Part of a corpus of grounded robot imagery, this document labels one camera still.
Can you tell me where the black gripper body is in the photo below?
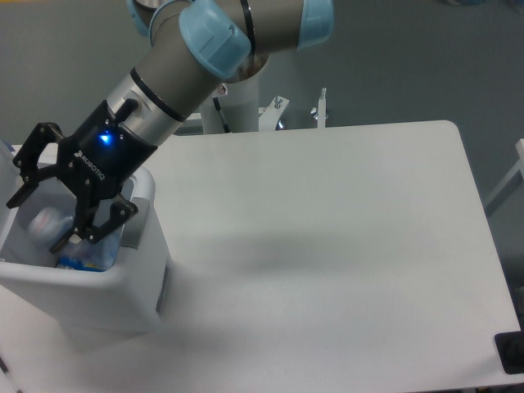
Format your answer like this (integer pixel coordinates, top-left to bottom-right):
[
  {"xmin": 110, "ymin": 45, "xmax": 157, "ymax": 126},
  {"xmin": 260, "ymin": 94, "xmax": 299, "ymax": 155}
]
[{"xmin": 56, "ymin": 100, "xmax": 157, "ymax": 204}]

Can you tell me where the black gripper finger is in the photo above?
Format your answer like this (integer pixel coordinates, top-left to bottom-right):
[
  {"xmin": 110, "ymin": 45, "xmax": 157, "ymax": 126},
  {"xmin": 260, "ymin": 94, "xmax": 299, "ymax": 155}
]
[
  {"xmin": 6, "ymin": 122, "xmax": 65, "ymax": 209},
  {"xmin": 49, "ymin": 193, "xmax": 138, "ymax": 254}
]

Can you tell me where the clear plastic bottle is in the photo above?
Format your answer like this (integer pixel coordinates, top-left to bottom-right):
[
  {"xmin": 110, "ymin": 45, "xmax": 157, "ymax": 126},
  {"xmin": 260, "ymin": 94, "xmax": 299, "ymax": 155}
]
[{"xmin": 28, "ymin": 207, "xmax": 121, "ymax": 272}]

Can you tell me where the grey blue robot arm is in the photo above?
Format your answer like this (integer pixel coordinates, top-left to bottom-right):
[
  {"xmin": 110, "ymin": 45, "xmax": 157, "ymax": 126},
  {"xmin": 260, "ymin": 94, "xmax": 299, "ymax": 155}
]
[{"xmin": 7, "ymin": 1, "xmax": 334, "ymax": 253}]

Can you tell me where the white trash can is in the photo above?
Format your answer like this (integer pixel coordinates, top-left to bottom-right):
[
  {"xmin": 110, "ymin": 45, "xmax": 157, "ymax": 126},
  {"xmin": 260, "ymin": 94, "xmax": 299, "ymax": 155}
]
[{"xmin": 1, "ymin": 145, "xmax": 170, "ymax": 332}]

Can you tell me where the blue snack package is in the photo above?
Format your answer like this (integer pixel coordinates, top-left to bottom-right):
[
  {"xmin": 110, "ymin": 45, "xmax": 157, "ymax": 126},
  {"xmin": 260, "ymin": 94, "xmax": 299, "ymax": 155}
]
[{"xmin": 56, "ymin": 255, "xmax": 104, "ymax": 272}]

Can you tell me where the black clamp at table corner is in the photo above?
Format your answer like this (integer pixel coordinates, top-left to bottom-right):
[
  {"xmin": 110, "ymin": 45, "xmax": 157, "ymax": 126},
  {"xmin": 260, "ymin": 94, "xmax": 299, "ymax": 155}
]
[{"xmin": 495, "ymin": 331, "xmax": 523, "ymax": 375}]

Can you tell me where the black cable on pedestal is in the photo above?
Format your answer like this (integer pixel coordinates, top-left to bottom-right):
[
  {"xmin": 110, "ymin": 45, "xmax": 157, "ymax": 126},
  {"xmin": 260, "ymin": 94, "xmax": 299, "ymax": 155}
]
[{"xmin": 211, "ymin": 96, "xmax": 233, "ymax": 134}]

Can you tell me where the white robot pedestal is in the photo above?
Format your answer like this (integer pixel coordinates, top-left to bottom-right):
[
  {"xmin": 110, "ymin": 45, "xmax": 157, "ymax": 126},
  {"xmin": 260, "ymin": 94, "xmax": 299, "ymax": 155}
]
[{"xmin": 200, "ymin": 55, "xmax": 269, "ymax": 134}]

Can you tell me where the white metal frame bracket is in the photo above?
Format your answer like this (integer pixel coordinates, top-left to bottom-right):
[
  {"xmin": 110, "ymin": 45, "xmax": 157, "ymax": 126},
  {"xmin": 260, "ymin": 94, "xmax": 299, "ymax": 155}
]
[{"xmin": 258, "ymin": 87, "xmax": 329, "ymax": 132}]

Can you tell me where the white frame at right edge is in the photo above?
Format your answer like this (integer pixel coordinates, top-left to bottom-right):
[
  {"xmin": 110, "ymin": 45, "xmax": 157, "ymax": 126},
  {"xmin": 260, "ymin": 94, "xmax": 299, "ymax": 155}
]
[{"xmin": 484, "ymin": 138, "xmax": 523, "ymax": 217}]

